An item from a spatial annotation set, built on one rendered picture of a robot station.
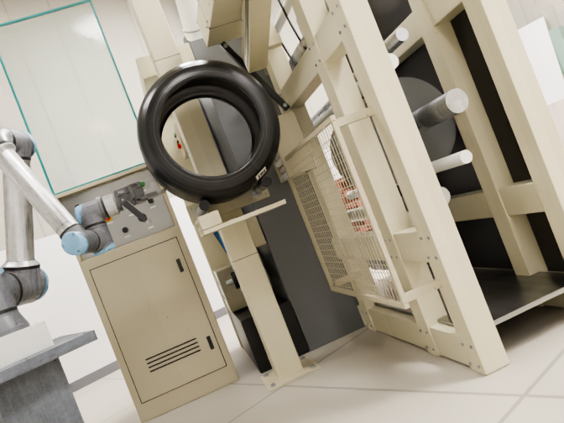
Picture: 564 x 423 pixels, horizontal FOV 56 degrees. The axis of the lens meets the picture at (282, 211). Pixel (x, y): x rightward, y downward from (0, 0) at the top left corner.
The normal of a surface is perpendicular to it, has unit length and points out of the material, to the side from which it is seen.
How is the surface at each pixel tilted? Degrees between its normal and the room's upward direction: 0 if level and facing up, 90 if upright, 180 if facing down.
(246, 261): 90
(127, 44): 90
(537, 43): 82
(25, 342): 90
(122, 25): 90
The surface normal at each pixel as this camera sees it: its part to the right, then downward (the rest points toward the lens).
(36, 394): 0.58, -0.23
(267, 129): 0.36, -0.07
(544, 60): -0.77, 0.14
